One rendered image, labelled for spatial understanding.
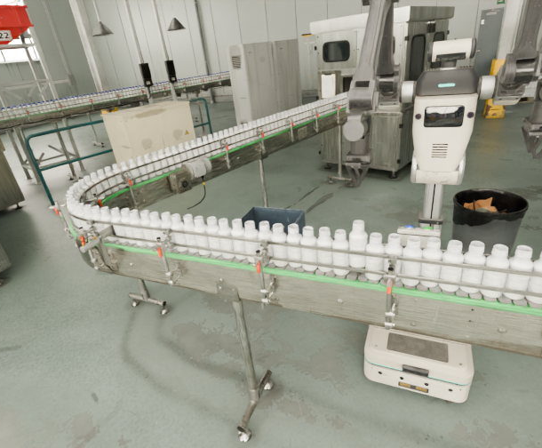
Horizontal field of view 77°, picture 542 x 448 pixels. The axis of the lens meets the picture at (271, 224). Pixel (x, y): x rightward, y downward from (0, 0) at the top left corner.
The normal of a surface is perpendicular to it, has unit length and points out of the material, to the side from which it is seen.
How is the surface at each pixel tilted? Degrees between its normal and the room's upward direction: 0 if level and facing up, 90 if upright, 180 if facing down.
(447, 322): 90
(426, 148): 90
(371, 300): 90
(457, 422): 0
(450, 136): 90
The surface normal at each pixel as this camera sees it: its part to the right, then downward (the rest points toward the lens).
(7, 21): 0.75, 0.21
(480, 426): -0.11, -0.89
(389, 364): -0.39, 0.46
